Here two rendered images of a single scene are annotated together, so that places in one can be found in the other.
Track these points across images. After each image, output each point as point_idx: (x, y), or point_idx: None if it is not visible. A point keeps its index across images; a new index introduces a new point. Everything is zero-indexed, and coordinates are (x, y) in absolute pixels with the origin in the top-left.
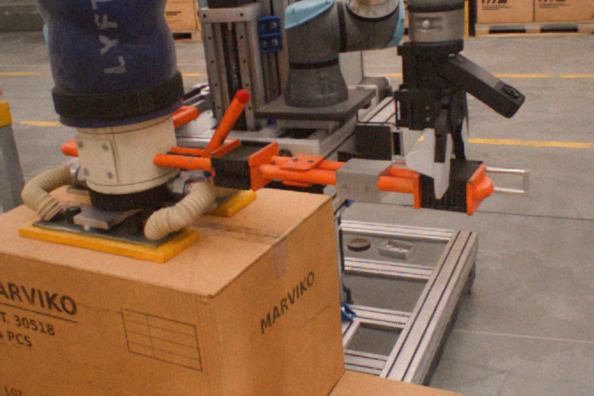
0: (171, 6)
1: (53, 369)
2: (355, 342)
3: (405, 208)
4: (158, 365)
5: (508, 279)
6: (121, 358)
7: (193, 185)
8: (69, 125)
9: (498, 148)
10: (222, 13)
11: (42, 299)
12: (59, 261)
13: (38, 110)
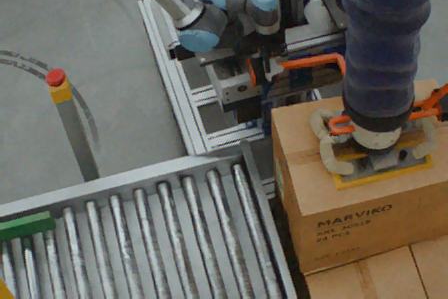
0: None
1: (361, 235)
2: (321, 91)
3: None
4: (433, 206)
5: None
6: (411, 213)
7: (419, 121)
8: (382, 132)
9: None
10: None
11: (369, 212)
12: (387, 193)
13: None
